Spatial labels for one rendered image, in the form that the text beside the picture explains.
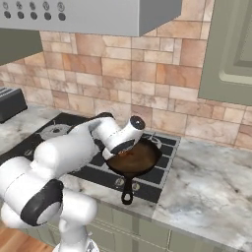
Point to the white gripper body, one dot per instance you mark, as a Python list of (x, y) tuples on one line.
[(107, 154)]

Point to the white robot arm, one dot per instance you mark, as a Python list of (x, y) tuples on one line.
[(62, 154)]

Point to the black cast iron pan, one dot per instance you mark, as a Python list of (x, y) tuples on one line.
[(141, 157)]

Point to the silver hob knob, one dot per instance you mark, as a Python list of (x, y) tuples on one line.
[(136, 186), (28, 153), (119, 181)]

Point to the black hob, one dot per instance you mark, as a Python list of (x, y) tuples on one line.
[(164, 151)]

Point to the grey-green drawer front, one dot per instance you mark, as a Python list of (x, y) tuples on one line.
[(154, 232), (197, 244), (104, 213), (124, 220)]

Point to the black toaster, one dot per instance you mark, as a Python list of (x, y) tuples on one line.
[(11, 103)]

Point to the grey range hood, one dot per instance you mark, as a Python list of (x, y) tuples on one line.
[(98, 16)]

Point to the dark grey-green wall cupboard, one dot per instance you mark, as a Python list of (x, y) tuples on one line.
[(18, 44)]

